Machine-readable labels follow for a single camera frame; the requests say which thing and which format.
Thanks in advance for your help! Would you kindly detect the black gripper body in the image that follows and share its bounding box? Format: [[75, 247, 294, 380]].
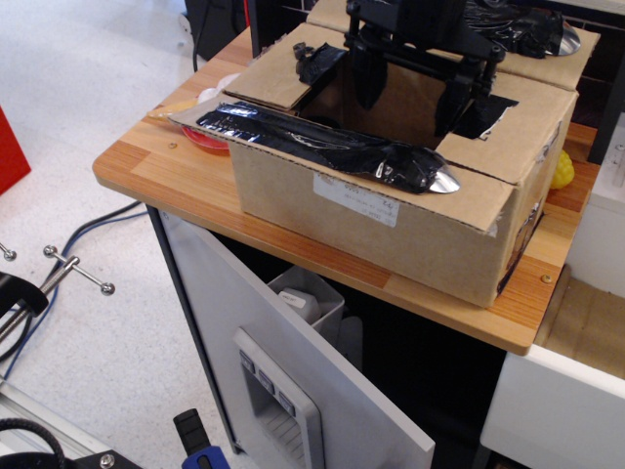
[[346, 1, 504, 98]]

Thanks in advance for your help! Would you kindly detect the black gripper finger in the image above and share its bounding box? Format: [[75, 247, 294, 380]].
[[435, 80, 475, 137], [351, 46, 388, 109]]

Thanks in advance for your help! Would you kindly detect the brown cardboard box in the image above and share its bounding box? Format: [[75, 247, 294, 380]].
[[173, 1, 599, 307]]

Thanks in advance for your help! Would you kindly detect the near spoon in black tape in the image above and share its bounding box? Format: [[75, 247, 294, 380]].
[[197, 102, 461, 194]]

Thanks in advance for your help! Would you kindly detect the spoon in black tape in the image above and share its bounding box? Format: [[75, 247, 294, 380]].
[[464, 1, 581, 59], [197, 102, 461, 194]]

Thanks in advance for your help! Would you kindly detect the far spoon in black tape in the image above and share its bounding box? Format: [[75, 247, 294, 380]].
[[464, 1, 581, 59]]

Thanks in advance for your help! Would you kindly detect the yellow toy fruit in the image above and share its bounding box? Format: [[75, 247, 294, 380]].
[[550, 150, 575, 190]]

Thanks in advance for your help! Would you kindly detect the red plate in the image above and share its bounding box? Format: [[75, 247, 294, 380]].
[[182, 127, 229, 156]]

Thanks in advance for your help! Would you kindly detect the toy ice cream cone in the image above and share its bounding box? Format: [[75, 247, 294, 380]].
[[146, 73, 239, 121]]

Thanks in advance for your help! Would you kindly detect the grey plastic bin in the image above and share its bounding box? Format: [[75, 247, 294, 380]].
[[268, 266, 345, 345]]

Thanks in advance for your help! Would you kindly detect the white container in bin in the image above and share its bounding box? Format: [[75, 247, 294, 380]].
[[278, 288, 321, 323]]

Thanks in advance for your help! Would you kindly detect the white cabinet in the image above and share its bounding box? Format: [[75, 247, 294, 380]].
[[481, 138, 624, 468]]

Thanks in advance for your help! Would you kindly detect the red box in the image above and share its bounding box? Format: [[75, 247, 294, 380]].
[[0, 111, 31, 194]]

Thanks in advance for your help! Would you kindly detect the black equipment with cable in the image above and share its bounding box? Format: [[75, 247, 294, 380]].
[[185, 0, 249, 71]]

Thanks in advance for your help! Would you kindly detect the blue floor cable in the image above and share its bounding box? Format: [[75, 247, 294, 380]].
[[0, 207, 147, 382]]

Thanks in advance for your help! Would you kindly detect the black floor cable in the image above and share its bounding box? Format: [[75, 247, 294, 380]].
[[0, 199, 143, 362]]

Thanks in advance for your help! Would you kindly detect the metal clamp with handle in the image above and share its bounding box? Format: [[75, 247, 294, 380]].
[[1, 245, 116, 342]]

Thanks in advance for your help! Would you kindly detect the blue black tool handle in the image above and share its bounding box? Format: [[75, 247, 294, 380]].
[[173, 408, 229, 469]]

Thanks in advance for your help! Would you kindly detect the black braided cable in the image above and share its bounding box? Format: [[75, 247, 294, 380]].
[[0, 417, 67, 469]]

